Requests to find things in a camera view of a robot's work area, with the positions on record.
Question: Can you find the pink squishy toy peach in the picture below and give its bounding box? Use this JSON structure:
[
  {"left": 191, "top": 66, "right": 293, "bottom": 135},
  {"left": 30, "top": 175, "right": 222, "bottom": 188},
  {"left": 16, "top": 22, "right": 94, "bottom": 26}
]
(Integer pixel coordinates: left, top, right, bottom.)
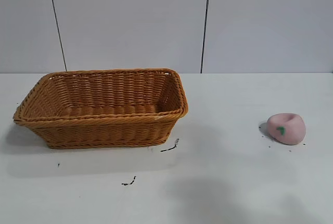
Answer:
[{"left": 266, "top": 113, "right": 306, "bottom": 146}]

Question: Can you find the brown woven wicker basket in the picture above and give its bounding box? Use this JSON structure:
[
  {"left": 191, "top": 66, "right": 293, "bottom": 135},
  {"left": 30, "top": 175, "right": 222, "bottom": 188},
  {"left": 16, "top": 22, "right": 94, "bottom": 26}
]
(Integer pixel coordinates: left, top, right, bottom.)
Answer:
[{"left": 12, "top": 68, "right": 189, "bottom": 150}]

